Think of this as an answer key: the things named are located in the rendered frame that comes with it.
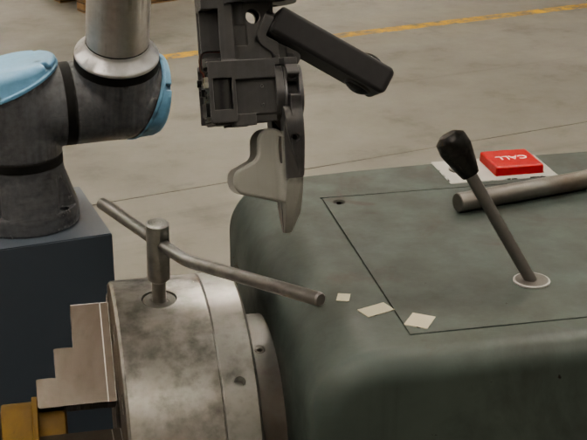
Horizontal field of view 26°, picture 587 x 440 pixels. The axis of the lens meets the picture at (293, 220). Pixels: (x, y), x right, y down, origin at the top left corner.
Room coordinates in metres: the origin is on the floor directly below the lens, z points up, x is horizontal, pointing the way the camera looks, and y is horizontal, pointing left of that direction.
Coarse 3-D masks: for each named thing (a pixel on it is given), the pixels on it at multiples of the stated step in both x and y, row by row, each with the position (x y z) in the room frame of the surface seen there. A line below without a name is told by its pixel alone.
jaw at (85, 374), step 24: (72, 312) 1.18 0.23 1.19; (96, 312) 1.19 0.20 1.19; (72, 336) 1.18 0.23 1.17; (96, 336) 1.17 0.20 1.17; (72, 360) 1.15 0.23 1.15; (96, 360) 1.16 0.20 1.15; (48, 384) 1.13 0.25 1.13; (72, 384) 1.14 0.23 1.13; (96, 384) 1.14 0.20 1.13; (48, 408) 1.12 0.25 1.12; (72, 408) 1.13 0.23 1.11; (96, 408) 1.15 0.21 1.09
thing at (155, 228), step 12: (156, 228) 1.10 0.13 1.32; (168, 228) 1.11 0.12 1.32; (156, 240) 1.10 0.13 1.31; (168, 240) 1.11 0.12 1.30; (156, 252) 1.10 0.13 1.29; (156, 264) 1.11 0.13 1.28; (168, 264) 1.11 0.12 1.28; (156, 276) 1.11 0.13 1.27; (168, 276) 1.11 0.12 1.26; (156, 288) 1.11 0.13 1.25; (156, 300) 1.11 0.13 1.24; (168, 300) 1.12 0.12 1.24
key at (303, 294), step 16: (112, 208) 1.17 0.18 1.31; (128, 224) 1.14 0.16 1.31; (176, 256) 1.08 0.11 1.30; (192, 256) 1.07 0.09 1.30; (208, 272) 1.04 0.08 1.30; (224, 272) 1.02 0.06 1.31; (240, 272) 1.01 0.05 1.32; (272, 288) 0.97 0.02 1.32; (288, 288) 0.96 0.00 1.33; (304, 288) 0.95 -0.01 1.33; (320, 304) 0.93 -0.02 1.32
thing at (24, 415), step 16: (32, 400) 1.12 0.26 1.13; (0, 416) 1.10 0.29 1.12; (16, 416) 1.09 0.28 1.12; (32, 416) 1.09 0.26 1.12; (48, 416) 1.11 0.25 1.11; (64, 416) 1.11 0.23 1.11; (0, 432) 1.08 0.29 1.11; (16, 432) 1.08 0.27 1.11; (32, 432) 1.08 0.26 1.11; (48, 432) 1.09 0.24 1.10; (64, 432) 1.09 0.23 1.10
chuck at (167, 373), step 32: (128, 288) 1.14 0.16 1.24; (192, 288) 1.14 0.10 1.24; (128, 320) 1.09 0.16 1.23; (160, 320) 1.09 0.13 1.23; (192, 320) 1.09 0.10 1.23; (128, 352) 1.05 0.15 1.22; (160, 352) 1.05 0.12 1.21; (192, 352) 1.06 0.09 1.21; (128, 384) 1.02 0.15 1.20; (160, 384) 1.03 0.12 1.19; (192, 384) 1.03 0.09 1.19; (128, 416) 1.00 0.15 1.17; (160, 416) 1.01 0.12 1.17; (192, 416) 1.01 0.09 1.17; (224, 416) 1.02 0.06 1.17
